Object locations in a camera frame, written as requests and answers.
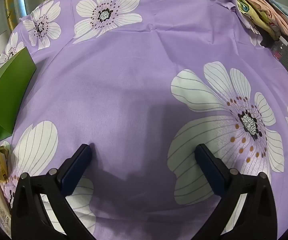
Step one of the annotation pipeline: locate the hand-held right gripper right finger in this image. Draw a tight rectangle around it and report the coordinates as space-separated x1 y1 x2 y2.
195 144 278 240

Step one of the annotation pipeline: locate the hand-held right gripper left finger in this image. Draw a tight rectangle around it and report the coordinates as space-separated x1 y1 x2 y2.
10 144 96 240

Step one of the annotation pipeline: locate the white printed snack packet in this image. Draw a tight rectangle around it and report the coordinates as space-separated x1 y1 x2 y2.
0 187 12 238

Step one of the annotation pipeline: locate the green cardboard box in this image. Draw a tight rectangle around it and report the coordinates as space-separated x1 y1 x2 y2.
0 47 37 140

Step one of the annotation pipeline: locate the purple floral cloth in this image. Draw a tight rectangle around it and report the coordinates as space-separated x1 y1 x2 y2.
0 0 288 240

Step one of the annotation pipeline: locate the clear plastic bottle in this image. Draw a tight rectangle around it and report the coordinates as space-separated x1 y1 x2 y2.
269 35 288 60

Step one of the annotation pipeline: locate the white board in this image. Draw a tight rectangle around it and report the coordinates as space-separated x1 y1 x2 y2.
0 31 10 55

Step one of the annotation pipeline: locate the stack of folded cloths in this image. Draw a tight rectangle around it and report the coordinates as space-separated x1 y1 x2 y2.
208 0 288 40

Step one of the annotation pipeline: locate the gold patterned curtain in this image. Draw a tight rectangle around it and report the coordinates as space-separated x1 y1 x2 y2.
4 0 69 28

